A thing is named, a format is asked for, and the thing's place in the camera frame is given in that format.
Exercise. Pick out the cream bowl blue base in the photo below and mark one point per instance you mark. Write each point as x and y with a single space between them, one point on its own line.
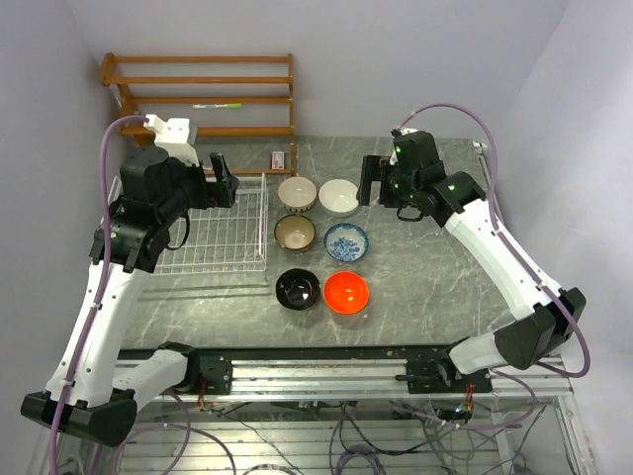
297 194

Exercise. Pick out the brown patterned bowl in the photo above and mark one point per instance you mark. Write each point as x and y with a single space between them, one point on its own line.
295 233

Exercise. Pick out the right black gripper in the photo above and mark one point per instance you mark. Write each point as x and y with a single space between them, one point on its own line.
378 168

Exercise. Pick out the orange bowl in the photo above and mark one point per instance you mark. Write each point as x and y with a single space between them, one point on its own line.
346 292

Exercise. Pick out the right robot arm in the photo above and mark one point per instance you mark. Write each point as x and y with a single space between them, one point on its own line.
545 314

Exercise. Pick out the red white small box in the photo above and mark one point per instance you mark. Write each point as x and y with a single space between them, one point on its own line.
277 160

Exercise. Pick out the black bowl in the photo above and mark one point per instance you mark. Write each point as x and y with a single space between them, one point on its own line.
297 289

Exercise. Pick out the green white pen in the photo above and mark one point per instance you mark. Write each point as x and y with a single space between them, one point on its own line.
209 106

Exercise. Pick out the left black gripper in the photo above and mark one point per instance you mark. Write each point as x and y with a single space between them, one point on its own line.
220 193

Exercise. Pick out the aluminium mounting rail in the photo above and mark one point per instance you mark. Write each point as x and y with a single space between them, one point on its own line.
361 379

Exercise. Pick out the white wire dish rack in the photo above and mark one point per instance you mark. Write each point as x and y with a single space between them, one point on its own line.
221 240

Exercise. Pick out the wooden shelf rack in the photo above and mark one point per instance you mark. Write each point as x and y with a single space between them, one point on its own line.
110 75

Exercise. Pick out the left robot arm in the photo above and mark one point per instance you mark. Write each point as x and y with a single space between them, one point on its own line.
84 397

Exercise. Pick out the blue floral bowl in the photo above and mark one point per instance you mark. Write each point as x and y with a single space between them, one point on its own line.
346 242

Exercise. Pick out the plain white bowl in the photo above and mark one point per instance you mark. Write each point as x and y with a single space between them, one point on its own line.
339 197

